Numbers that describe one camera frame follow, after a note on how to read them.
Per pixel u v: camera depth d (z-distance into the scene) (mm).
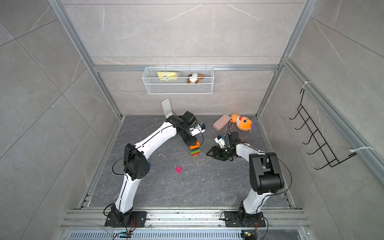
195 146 871
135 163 535
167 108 1122
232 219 730
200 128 795
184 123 671
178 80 895
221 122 1148
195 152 919
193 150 895
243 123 1039
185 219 746
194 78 857
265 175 476
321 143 648
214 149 837
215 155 833
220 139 878
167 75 834
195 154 932
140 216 735
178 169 898
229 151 795
